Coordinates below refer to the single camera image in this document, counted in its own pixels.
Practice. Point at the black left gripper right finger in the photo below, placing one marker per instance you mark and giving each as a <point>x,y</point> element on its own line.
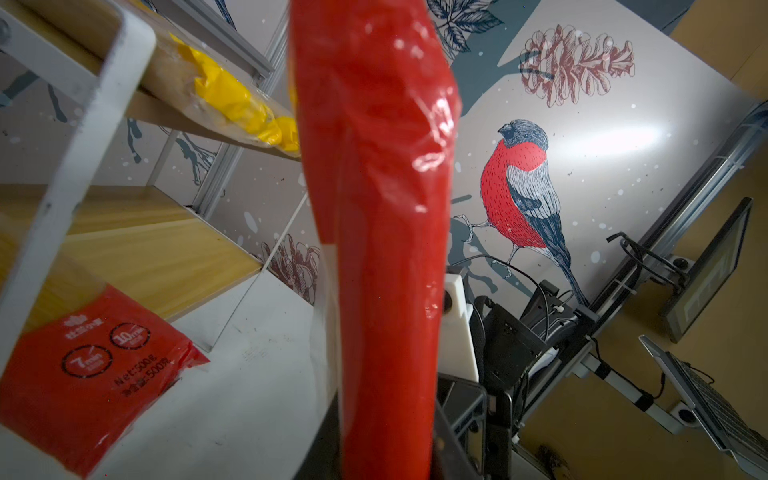
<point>449,460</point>

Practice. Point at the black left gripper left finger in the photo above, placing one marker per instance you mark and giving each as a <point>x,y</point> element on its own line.
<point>322,461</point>

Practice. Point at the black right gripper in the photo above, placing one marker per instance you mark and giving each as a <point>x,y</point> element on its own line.
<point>487,413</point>

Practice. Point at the red pasta bag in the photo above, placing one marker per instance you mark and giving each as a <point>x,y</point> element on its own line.
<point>378,110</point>
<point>90,360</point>

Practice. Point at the computer monitor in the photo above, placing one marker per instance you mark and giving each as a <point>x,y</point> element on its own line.
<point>708,273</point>

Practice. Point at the laptop keyboard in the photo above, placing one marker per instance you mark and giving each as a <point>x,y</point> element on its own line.
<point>718,418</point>

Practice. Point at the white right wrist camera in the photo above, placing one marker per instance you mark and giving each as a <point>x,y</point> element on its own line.
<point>456,355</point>

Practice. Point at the white frame wooden shelf rack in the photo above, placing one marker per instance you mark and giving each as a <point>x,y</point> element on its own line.
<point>70,240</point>

